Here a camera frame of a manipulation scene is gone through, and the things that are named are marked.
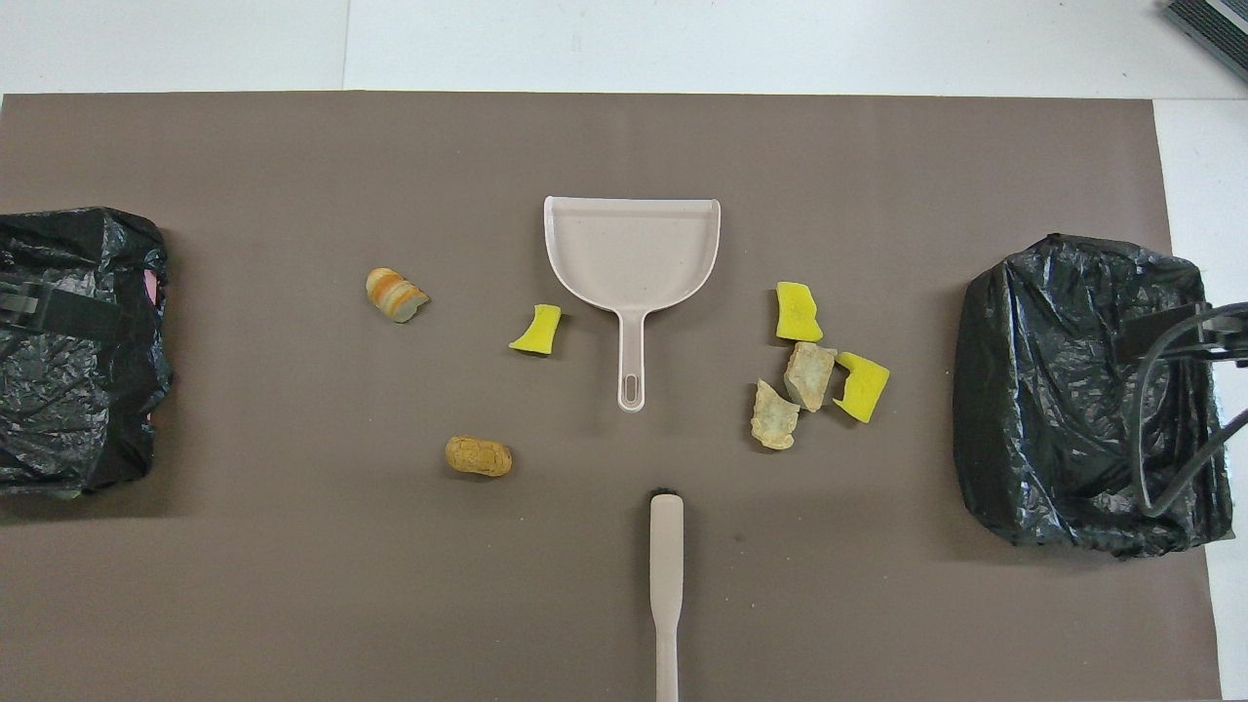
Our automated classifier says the yellow sponge piece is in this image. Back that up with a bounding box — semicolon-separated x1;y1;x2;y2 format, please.
775;281;825;343
832;351;891;424
508;303;564;355

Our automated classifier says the orange striped croissant piece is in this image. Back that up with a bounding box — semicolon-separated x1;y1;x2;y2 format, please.
365;266;430;325

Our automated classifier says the croissant piece with beige underside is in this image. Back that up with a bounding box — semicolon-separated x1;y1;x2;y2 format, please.
784;340;838;413

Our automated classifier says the beige torn bread piece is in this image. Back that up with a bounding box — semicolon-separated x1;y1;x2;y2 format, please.
750;378;801;451

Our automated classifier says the brown oval bun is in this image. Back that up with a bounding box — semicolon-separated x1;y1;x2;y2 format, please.
445;435;514;479

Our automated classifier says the beige plastic dustpan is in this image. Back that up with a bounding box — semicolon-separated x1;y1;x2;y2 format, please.
543;195;722;413

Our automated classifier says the black bag lined bin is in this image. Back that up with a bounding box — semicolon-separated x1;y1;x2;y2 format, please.
953;232;1235;560
0;206;175;498

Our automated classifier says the grey ribbed vent device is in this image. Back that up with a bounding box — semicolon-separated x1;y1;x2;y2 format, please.
1162;0;1248;84

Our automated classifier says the brown table mat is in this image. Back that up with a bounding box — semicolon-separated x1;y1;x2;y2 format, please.
0;92;1225;702

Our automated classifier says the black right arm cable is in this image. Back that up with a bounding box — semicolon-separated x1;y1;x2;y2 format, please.
1136;300;1248;519

